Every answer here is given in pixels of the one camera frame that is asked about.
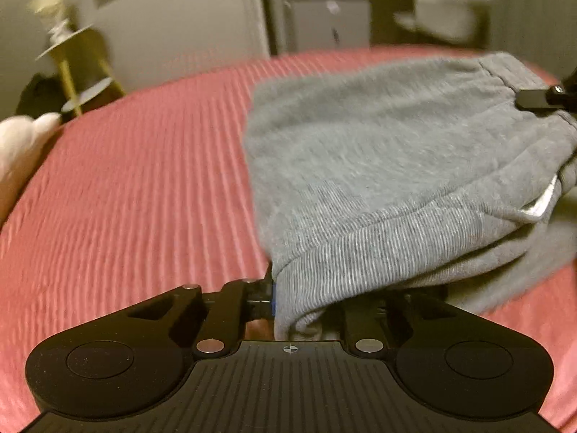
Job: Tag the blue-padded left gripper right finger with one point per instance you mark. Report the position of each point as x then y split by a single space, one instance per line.
374 326

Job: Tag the grey sweatpants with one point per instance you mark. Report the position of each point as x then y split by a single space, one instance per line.
414 173

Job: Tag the red ribbed bedspread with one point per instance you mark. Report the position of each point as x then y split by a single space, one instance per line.
134 199

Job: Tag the cream plush pillow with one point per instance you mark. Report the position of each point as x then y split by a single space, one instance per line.
22 141

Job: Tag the white fluffy chair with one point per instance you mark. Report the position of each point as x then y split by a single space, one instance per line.
456 22

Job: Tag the white door frame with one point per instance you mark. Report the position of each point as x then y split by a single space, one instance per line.
262 18

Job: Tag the black bag on floor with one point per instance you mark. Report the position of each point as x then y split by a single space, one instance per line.
43 94

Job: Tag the yellow two-tier side table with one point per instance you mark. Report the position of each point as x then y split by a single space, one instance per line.
83 67

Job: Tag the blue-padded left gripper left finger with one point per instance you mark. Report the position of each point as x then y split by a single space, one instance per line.
229 310

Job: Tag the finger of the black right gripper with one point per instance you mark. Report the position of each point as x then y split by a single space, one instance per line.
561 96

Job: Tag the grey drawer cabinet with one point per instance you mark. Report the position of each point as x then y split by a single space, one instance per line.
317 25

